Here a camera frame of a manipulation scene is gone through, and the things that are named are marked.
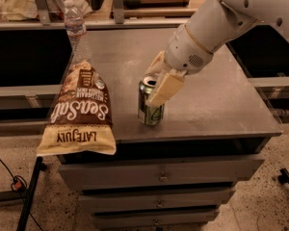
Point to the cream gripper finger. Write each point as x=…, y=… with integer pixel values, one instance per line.
x=158, y=67
x=166, y=87

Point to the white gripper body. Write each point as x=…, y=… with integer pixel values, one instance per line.
x=187, y=52

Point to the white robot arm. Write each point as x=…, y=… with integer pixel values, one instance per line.
x=215, y=23

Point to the brown chip bag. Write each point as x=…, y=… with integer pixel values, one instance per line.
x=81, y=119

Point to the grey drawer cabinet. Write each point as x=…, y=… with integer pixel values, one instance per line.
x=218, y=112

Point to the clear plastic water bottle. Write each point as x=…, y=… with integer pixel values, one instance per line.
x=77, y=32

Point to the top grey drawer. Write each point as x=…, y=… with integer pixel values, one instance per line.
x=160, y=172

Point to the grey drawer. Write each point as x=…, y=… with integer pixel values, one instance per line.
x=154, y=218
x=156, y=200
x=160, y=172

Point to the middle grey drawer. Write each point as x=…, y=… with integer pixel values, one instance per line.
x=156, y=200

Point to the bottom grey drawer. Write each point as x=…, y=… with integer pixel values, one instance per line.
x=154, y=218

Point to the black stand foot right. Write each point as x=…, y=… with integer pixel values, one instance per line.
x=283, y=178

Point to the black stand leg left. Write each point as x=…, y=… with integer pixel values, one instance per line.
x=28, y=200

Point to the grey metal rail shelf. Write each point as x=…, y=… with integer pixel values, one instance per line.
x=109, y=18

